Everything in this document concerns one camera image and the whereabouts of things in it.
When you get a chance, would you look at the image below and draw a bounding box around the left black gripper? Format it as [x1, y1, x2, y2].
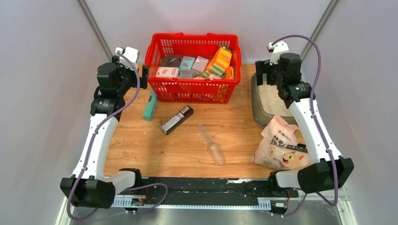
[112, 56, 149, 96]

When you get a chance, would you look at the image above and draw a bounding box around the pink cat litter bag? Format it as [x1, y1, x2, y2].
[251, 115, 310, 170]

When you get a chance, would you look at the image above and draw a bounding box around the clear plastic scoop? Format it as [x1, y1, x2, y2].
[198, 123, 226, 165]

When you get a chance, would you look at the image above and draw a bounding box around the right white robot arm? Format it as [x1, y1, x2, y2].
[255, 53, 354, 196]

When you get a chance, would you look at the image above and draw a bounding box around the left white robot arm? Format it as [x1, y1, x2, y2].
[60, 52, 148, 209]

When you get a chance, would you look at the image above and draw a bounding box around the pink white box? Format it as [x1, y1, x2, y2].
[155, 67, 179, 78]

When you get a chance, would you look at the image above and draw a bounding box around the teal rectangular box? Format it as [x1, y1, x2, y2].
[143, 90, 159, 121]

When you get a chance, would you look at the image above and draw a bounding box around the grey litter box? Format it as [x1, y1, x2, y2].
[251, 74, 297, 128]

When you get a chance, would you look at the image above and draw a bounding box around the teal small box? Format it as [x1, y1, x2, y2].
[179, 56, 196, 70]

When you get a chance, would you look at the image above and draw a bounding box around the black rectangular box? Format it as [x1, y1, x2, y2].
[161, 105, 194, 135]

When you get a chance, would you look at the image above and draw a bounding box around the grey pink small box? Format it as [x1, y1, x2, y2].
[192, 56, 209, 74]

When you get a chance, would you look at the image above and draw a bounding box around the orange item in basket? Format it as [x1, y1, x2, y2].
[224, 66, 234, 80]

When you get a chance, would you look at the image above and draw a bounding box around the brown round tin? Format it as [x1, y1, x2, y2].
[160, 55, 181, 68]

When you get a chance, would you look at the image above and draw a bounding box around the orange striped sponge pack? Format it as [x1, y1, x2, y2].
[203, 46, 232, 78]

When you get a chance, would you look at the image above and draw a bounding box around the red plastic shopping basket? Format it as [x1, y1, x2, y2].
[145, 32, 241, 104]

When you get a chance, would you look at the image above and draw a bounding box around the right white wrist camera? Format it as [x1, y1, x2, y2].
[267, 41, 289, 66]

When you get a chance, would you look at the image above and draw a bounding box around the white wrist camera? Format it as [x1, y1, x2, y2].
[115, 47, 139, 69]
[267, 41, 289, 66]

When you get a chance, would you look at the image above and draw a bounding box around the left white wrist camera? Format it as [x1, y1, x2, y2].
[115, 47, 139, 69]

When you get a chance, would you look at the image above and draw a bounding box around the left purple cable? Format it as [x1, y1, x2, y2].
[66, 52, 168, 222]

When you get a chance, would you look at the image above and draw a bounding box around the purple cable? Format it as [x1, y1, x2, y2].
[66, 52, 168, 222]
[269, 34, 339, 218]

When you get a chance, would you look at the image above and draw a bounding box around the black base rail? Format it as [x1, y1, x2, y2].
[112, 177, 299, 214]

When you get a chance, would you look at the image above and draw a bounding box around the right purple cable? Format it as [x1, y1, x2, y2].
[269, 34, 339, 218]

